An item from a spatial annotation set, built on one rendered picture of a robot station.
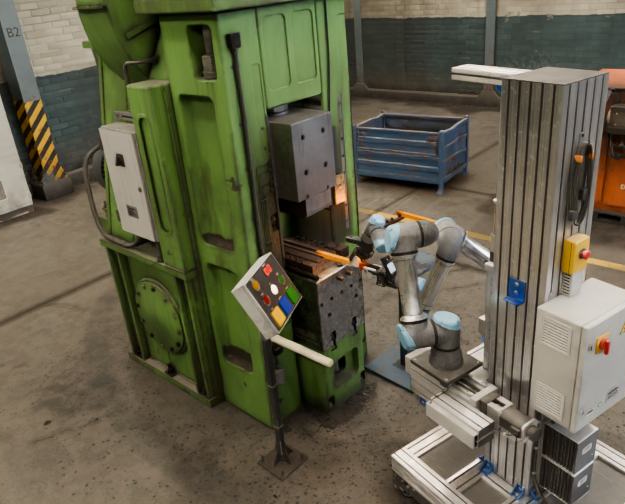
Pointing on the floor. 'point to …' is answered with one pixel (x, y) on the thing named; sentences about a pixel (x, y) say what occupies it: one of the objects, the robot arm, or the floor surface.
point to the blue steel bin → (412, 147)
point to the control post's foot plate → (282, 462)
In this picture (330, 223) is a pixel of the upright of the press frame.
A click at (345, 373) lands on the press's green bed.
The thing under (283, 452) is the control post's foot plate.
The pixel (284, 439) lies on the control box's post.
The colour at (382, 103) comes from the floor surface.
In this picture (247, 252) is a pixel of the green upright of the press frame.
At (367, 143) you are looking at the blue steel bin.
